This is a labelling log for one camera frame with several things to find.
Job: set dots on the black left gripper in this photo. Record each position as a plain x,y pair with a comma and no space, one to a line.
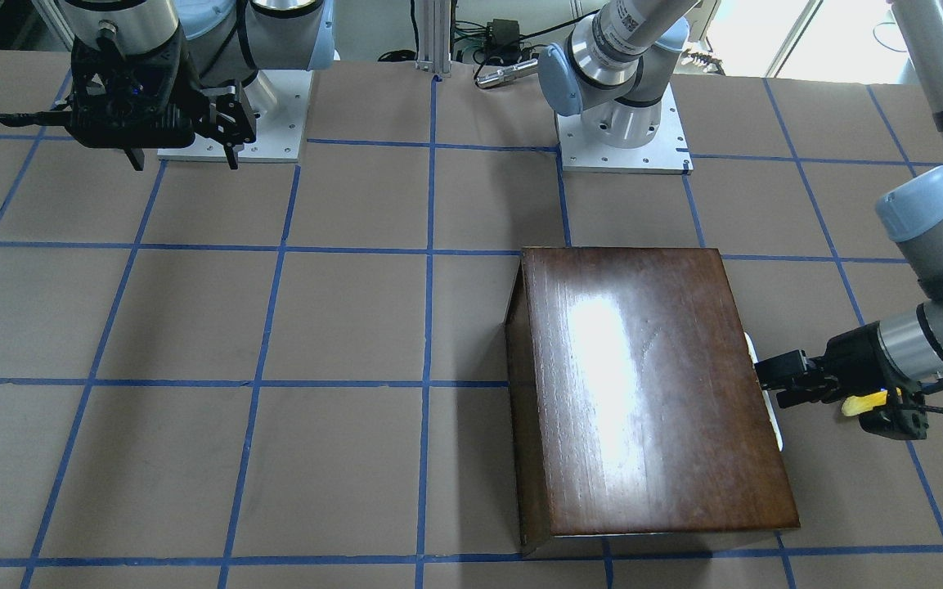
850,361

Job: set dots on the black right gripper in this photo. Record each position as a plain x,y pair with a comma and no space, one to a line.
186,86

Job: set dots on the white drawer with wood front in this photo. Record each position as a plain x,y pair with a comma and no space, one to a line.
766,395

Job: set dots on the yellow corn cob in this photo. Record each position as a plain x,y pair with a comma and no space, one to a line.
859,404

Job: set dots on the dark wooden drawer cabinet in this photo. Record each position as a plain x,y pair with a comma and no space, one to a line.
638,419

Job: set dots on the aluminium frame post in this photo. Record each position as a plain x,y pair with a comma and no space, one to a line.
433,29

